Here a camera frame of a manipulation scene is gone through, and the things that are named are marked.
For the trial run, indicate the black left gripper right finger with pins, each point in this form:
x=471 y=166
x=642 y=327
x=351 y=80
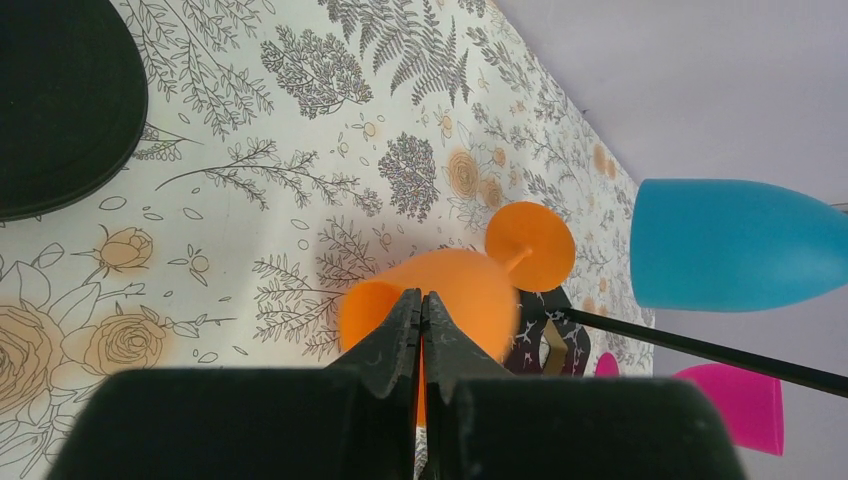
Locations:
x=485 y=423

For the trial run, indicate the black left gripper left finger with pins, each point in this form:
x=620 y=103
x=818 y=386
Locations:
x=353 y=419

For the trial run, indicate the orange plastic wine glass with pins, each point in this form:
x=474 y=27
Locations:
x=528 y=247

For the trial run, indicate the blue plastic wine glass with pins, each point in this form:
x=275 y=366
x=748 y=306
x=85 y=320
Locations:
x=722 y=245

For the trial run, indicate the magenta plastic wine glass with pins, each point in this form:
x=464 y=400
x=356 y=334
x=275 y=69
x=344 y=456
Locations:
x=750 y=404

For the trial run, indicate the floral patterned table cloth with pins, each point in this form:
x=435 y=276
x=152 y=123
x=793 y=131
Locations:
x=292 y=149

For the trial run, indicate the pink microphone on black stand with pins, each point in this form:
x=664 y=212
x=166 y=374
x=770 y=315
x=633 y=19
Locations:
x=74 y=101

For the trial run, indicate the gold wire wine glass rack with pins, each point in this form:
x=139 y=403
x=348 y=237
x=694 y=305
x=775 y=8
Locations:
x=537 y=306

